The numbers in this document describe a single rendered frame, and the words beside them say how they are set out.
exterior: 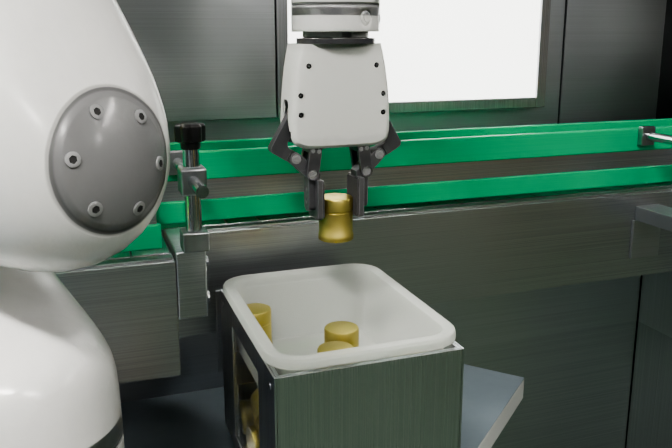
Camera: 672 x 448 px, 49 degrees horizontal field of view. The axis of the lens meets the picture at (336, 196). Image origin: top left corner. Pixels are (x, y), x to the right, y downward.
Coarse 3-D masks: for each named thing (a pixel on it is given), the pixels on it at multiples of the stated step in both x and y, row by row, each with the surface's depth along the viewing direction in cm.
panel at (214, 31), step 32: (128, 0) 91; (160, 0) 93; (192, 0) 94; (224, 0) 95; (256, 0) 97; (544, 0) 111; (160, 32) 93; (192, 32) 95; (224, 32) 96; (256, 32) 98; (544, 32) 112; (160, 64) 94; (192, 64) 96; (224, 64) 97; (256, 64) 98; (544, 64) 113; (160, 96) 95; (192, 96) 96; (224, 96) 98; (256, 96) 99; (544, 96) 115
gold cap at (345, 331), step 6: (330, 324) 73; (336, 324) 73; (342, 324) 73; (348, 324) 73; (354, 324) 73; (324, 330) 72; (330, 330) 71; (336, 330) 71; (342, 330) 71; (348, 330) 71; (354, 330) 71; (324, 336) 72; (330, 336) 71; (336, 336) 70; (342, 336) 70; (348, 336) 71; (354, 336) 71; (324, 342) 72; (348, 342) 71; (354, 342) 71
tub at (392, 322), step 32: (224, 288) 75; (256, 288) 79; (288, 288) 80; (320, 288) 81; (352, 288) 82; (384, 288) 77; (256, 320) 67; (288, 320) 80; (320, 320) 81; (352, 320) 83; (384, 320) 77; (416, 320) 70; (288, 352) 77; (320, 352) 60; (352, 352) 60; (384, 352) 61; (416, 352) 63
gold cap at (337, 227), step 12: (336, 204) 72; (348, 204) 73; (336, 216) 73; (348, 216) 73; (324, 228) 73; (336, 228) 73; (348, 228) 73; (324, 240) 73; (336, 240) 73; (348, 240) 74
